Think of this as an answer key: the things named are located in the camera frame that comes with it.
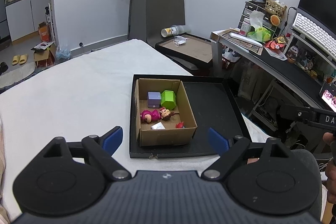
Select red devil figure bottle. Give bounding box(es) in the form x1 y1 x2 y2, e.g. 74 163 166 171
175 122 185 128

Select pink doll figure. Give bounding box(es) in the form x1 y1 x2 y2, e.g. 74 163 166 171
140 107 179 124

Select white small box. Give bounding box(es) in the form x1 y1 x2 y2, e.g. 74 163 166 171
151 122 165 130

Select brown cardboard box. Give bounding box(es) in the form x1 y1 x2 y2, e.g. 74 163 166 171
132 76 198 147

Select purple cube toy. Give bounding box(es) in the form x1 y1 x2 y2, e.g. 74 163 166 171
147 92 161 108

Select green hexagonal box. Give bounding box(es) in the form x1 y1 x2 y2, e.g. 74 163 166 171
161 90 177 110

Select person right hand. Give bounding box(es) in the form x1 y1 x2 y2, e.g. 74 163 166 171
323 132 336 204

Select glass top desk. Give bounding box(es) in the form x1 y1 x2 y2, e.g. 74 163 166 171
210 30 326 109

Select black shallow tray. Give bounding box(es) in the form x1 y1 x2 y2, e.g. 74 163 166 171
129 75 250 159

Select white keyboard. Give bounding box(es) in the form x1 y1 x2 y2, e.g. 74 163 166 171
292 12 335 60

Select black tray with cardboard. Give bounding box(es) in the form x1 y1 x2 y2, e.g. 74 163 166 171
155 34 213 67

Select green plastic bag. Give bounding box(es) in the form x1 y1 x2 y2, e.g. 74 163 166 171
247 27 272 43

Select cardboard box on floor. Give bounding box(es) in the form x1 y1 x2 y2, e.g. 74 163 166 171
31 42 56 68

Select black monitor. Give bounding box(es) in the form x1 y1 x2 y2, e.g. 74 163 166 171
298 0 335 33

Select grey drawer organizer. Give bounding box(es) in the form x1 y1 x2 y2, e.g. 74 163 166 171
237 0 274 30

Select stacked paper cups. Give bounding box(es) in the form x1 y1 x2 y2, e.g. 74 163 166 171
161 25 191 38

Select yellow slippers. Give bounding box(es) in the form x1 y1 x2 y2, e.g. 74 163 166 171
12 54 29 66

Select orange box on floor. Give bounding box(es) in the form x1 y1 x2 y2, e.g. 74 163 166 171
38 22 51 42

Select grey chair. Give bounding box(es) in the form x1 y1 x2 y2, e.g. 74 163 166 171
145 0 185 48

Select white cabinet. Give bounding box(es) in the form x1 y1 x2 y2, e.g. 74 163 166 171
6 0 51 41

